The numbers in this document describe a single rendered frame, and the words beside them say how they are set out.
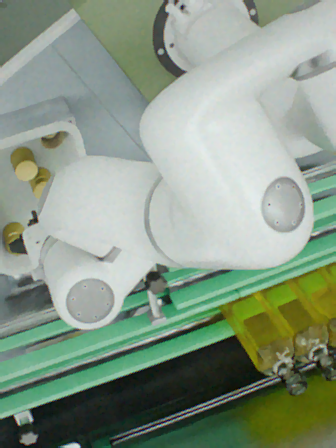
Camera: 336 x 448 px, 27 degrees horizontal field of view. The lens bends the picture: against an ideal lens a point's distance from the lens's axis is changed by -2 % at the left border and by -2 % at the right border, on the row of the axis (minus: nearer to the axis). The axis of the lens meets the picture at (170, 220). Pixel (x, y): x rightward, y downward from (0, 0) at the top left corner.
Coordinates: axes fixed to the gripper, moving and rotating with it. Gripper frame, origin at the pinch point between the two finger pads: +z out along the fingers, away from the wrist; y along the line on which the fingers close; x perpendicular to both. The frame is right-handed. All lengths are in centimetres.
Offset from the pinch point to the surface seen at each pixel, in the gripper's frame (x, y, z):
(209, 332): -26.8, 16.6, 1.0
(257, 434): -40.0, 17.2, -11.1
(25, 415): -27.9, -14.8, -1.1
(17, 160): 7.9, -2.5, 6.7
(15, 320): -15.2, -11.1, 5.2
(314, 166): -7.5, 40.8, 3.9
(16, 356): -18.5, -12.6, 0.4
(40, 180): 3.8, -0.2, 7.1
